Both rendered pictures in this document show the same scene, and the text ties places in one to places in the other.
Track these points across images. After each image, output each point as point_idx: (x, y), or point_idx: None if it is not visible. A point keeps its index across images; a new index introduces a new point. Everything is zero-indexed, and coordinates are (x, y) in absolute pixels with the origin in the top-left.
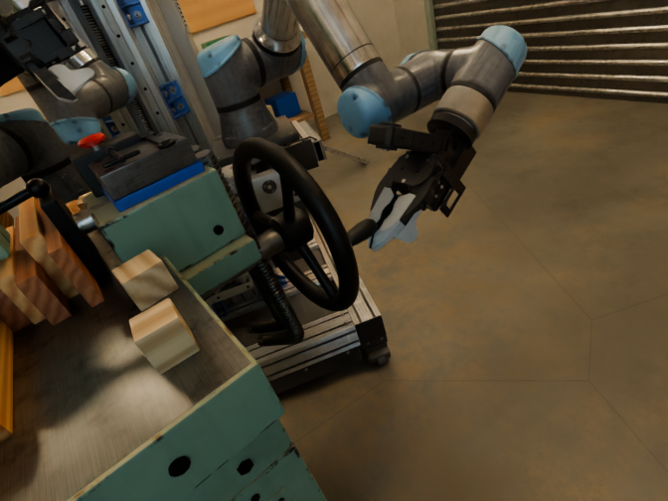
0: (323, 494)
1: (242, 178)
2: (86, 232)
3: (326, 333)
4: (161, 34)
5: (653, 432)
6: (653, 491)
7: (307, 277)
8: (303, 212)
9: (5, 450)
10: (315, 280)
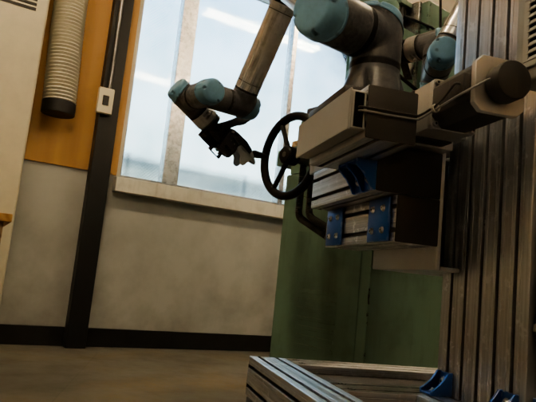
0: (281, 230)
1: None
2: None
3: (321, 360)
4: None
5: (40, 398)
6: (80, 392)
7: (290, 190)
8: (282, 147)
9: None
10: (359, 384)
